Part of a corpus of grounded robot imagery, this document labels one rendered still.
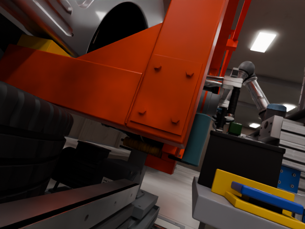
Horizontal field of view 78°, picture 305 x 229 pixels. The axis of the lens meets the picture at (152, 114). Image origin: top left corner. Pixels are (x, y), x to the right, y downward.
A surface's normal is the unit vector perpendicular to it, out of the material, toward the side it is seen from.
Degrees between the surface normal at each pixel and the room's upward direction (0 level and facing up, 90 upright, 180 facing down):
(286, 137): 90
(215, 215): 90
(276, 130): 90
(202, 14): 90
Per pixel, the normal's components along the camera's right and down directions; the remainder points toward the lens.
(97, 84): -0.20, -0.26
